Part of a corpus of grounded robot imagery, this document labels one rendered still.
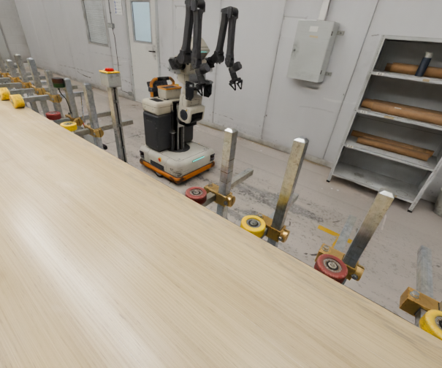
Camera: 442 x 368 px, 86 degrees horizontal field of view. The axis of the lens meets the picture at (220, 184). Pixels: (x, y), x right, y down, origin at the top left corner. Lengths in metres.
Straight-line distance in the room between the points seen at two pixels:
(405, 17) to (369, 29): 0.30
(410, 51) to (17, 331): 3.38
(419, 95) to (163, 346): 3.18
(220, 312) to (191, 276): 0.11
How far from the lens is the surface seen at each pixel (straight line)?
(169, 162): 2.51
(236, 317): 0.58
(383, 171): 3.52
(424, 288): 0.97
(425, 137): 3.39
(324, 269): 0.72
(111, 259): 0.69
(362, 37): 3.37
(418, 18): 3.33
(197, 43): 2.07
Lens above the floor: 1.40
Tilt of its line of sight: 32 degrees down
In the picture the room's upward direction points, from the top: 6 degrees clockwise
